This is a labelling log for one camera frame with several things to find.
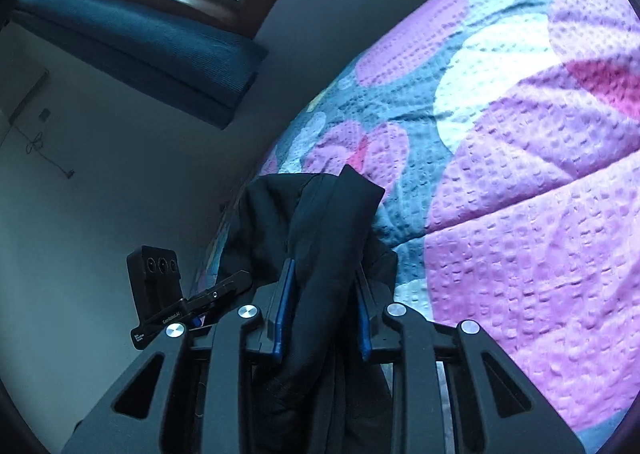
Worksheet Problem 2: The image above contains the black zip jacket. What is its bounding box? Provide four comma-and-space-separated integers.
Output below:
219, 166, 398, 453

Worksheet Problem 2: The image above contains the blue curtain right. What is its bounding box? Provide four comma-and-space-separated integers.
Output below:
11, 0, 267, 129

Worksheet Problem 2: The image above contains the colourful dotted bedspread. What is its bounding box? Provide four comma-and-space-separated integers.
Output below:
203, 0, 639, 453

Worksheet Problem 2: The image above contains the black camera box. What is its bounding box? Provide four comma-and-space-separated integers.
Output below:
127, 246, 183, 325

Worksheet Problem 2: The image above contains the wall socket with cable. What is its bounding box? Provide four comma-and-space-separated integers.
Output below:
25, 131, 75, 180

